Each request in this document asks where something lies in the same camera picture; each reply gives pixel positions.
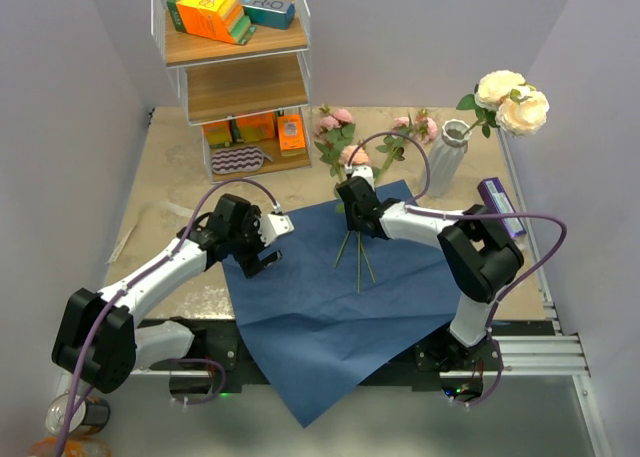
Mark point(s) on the white wire wooden shelf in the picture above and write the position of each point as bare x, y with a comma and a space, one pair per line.
218, 82

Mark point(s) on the orange box middle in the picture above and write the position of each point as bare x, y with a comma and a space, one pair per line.
257, 127

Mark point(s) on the orange packet right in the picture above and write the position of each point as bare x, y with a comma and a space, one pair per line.
291, 136

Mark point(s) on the blue wrapping paper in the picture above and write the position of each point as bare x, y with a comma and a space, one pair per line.
317, 323

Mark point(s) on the cream white rose stem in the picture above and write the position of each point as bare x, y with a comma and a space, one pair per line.
505, 100

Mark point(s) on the orange box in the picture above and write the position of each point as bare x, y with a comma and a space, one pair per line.
218, 134
257, 127

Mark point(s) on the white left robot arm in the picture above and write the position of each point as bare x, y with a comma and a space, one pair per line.
101, 338

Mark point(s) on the orange sponge pack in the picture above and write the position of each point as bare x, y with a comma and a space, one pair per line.
218, 20

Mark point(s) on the orange box left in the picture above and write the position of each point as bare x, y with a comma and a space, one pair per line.
218, 134

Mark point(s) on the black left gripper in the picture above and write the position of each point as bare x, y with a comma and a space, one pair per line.
250, 263

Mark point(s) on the white ribbed vase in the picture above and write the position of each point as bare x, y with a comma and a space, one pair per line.
446, 154

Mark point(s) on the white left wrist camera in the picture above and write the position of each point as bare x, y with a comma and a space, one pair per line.
272, 226

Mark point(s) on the purple box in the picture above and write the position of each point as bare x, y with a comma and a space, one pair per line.
496, 199

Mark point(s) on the beige ribbon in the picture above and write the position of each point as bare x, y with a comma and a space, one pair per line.
150, 223

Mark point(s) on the teal box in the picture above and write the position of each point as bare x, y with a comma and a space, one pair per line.
277, 14

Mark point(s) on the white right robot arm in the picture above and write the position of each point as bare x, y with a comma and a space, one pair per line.
482, 257

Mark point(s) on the tin can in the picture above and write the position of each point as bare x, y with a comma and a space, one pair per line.
91, 417

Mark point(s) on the peach rose stem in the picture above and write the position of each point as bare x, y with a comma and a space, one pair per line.
351, 157

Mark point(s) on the striped purple white sponge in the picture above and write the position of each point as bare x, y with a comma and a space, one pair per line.
242, 159

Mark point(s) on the orange plastic container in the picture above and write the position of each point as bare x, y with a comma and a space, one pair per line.
80, 447

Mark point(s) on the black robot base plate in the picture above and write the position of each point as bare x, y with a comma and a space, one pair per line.
420, 367

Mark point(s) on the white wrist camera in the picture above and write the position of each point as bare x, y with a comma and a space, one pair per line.
363, 171
272, 226

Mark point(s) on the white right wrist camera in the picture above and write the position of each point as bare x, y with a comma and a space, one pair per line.
363, 171

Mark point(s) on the pink double rose stem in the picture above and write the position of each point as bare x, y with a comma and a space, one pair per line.
334, 138

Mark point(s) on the pink bud rose stem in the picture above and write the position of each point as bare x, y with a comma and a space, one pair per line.
421, 127

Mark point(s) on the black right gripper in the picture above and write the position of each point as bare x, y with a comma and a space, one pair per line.
352, 225

